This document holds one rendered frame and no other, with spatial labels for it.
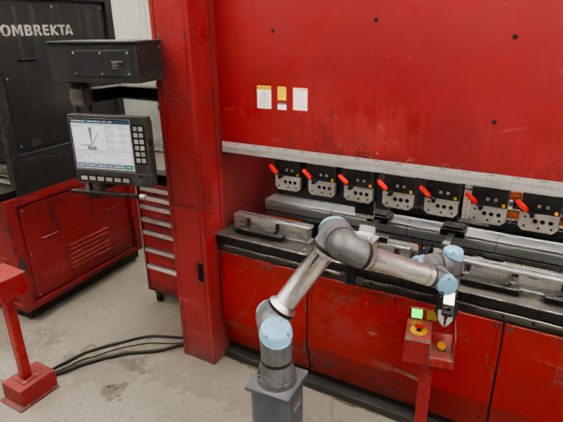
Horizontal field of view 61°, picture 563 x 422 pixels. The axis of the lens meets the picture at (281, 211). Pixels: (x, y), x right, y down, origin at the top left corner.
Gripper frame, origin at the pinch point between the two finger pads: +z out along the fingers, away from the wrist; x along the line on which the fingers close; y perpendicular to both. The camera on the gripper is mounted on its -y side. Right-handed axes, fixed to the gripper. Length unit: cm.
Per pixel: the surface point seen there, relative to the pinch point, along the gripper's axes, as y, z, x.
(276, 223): 57, -7, 93
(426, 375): -2.2, 26.7, 4.4
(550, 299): 24.2, -4.1, -42.1
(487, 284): 29.3, -4.0, -17.2
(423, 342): -5.6, 5.9, 7.4
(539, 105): 39, -83, -26
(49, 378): -15, 74, 213
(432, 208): 41, -34, 10
